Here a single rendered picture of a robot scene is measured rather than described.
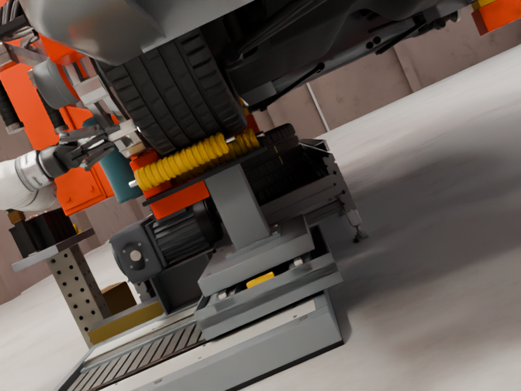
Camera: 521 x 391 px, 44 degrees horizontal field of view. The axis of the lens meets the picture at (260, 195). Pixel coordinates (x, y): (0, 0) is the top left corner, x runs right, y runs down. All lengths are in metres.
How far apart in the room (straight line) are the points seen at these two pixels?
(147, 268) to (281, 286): 0.63
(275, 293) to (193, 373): 0.27
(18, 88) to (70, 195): 0.40
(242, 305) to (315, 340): 0.23
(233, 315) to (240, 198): 0.33
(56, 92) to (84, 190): 0.57
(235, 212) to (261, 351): 0.44
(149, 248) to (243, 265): 0.53
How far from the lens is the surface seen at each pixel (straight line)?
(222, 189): 1.73
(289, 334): 1.43
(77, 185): 2.30
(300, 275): 1.55
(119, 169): 1.90
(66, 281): 2.51
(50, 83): 1.81
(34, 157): 1.63
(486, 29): 4.37
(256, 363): 1.45
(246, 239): 1.74
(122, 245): 2.07
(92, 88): 1.56
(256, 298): 1.56
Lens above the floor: 0.46
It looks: 4 degrees down
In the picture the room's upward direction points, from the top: 25 degrees counter-clockwise
